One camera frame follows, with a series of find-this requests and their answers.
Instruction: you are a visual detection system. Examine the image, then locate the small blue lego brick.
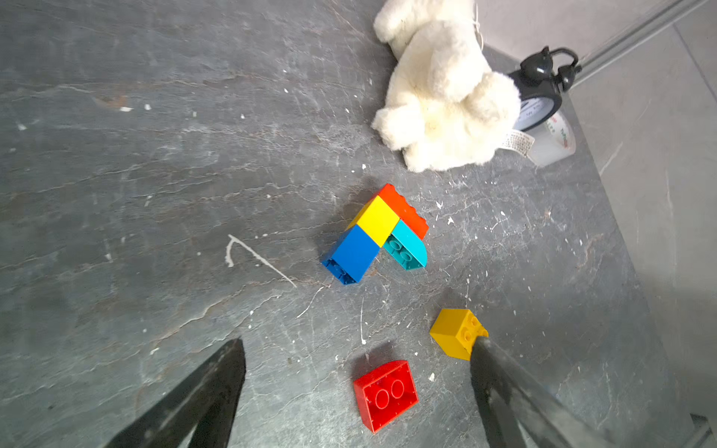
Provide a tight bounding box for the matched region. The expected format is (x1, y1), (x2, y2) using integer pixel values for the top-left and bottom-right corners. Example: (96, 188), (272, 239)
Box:
(321, 226), (380, 285)

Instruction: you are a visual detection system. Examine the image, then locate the yellow lego brick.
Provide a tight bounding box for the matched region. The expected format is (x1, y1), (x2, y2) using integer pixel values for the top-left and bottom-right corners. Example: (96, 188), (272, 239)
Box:
(347, 195), (400, 248)
(429, 309), (489, 361)

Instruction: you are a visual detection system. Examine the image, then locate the small red lego brick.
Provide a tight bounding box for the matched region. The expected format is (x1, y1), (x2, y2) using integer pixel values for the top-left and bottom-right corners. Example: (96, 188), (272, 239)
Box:
(353, 360), (419, 433)

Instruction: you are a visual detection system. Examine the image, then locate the black alarm clock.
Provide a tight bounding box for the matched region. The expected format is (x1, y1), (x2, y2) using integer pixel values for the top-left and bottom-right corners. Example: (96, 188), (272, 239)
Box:
(508, 47), (583, 132)

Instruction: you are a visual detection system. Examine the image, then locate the teal lego brick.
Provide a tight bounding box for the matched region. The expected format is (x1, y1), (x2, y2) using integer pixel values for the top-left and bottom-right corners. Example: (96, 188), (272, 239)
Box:
(383, 220), (428, 271)

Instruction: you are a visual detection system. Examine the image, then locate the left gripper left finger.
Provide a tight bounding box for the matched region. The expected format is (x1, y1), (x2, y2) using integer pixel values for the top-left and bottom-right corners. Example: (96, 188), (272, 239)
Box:
(106, 338), (246, 447)

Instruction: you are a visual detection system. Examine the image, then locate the long red lego brick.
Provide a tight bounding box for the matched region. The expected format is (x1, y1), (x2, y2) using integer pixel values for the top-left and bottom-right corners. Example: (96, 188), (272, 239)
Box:
(377, 184), (429, 240)

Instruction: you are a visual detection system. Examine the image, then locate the grey tape roll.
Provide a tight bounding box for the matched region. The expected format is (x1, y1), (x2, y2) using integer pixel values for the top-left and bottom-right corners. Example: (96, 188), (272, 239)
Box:
(528, 111), (577, 167)

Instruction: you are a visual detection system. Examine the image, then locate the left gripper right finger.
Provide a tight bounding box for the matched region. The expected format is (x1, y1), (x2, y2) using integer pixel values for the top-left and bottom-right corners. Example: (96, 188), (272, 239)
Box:
(470, 337), (614, 447)

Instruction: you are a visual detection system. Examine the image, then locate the white plush dog toy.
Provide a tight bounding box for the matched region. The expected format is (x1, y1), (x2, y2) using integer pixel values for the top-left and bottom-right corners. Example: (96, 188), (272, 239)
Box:
(372, 0), (521, 173)

